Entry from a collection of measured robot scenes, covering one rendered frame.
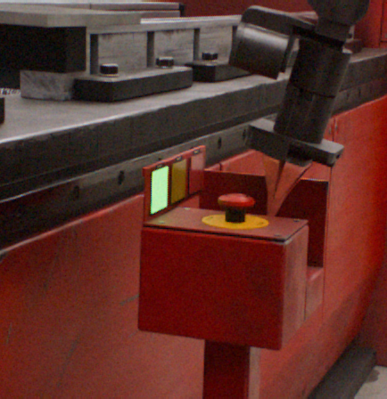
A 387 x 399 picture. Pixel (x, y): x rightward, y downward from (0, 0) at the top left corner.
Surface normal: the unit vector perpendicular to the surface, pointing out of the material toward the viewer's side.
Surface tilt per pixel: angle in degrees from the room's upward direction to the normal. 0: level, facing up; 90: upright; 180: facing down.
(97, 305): 90
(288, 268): 90
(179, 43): 90
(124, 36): 90
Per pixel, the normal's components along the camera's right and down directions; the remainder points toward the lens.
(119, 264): 0.93, 0.11
